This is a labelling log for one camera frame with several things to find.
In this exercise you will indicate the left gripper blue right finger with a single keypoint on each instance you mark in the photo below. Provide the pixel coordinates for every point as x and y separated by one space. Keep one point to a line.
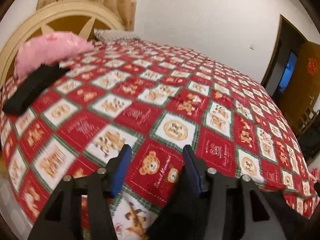
196 171

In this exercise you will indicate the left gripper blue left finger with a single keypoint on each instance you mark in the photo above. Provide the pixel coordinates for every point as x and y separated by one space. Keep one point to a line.
116 170

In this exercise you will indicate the black pants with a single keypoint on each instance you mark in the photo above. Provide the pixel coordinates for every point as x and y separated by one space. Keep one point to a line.
231 209

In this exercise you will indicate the red patchwork bear bedspread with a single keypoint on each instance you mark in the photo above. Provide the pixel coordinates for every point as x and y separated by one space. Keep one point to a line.
157 99

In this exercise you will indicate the wooden chair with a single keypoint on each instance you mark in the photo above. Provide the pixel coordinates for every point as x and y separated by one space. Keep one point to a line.
306 120

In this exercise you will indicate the folded black garment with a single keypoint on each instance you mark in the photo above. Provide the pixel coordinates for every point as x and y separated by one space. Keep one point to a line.
32 87

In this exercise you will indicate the brown wooden door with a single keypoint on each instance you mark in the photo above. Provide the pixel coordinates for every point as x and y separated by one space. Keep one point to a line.
303 89

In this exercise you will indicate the striped grey pillow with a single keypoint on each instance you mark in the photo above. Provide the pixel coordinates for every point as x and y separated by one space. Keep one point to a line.
106 36

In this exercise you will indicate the pink fluffy pillow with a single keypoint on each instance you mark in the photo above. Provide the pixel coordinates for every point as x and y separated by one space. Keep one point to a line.
47 49

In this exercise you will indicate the red paper door decoration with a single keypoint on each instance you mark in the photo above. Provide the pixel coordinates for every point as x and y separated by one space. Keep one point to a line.
312 68

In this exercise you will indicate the cream wooden headboard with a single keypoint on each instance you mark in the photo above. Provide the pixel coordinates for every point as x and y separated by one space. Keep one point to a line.
77 16

